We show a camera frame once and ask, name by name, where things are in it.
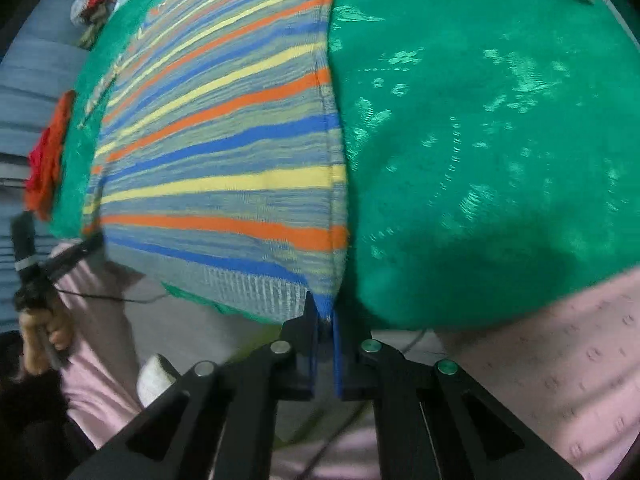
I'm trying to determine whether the striped knit sweater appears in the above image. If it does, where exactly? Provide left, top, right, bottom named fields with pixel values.
left=81, top=0, right=347, bottom=323

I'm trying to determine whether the pile of clothes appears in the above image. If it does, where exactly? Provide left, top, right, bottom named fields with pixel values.
left=70, top=0, right=117, bottom=50

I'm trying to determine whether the person's left hand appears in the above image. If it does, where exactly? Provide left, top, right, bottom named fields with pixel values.
left=20, top=307, right=74, bottom=376

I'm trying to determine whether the white sock foot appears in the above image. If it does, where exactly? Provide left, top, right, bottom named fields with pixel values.
left=137, top=354, right=180, bottom=408

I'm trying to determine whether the red folded garment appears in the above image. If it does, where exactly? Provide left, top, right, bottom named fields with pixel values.
left=26, top=127, right=65, bottom=195

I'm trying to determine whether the pink pajama left leg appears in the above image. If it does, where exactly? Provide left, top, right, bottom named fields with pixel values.
left=58, top=252, right=142, bottom=448

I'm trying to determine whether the pink pajama leg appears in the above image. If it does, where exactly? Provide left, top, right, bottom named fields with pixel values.
left=438, top=269, right=639, bottom=479
left=58, top=252, right=142, bottom=448

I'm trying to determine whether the orange folded garment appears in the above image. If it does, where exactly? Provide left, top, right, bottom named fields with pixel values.
left=24, top=90, right=76, bottom=221

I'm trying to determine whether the pink pajama right leg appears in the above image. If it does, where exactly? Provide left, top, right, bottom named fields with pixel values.
left=438, top=269, right=639, bottom=479

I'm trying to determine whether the blue curtain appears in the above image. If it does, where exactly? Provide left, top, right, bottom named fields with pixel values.
left=0, top=0, right=91, bottom=331

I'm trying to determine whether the green bed cover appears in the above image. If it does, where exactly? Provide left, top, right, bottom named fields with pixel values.
left=50, top=0, right=639, bottom=329

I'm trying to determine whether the black cable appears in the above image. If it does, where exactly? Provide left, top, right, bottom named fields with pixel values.
left=54, top=286, right=172, bottom=306

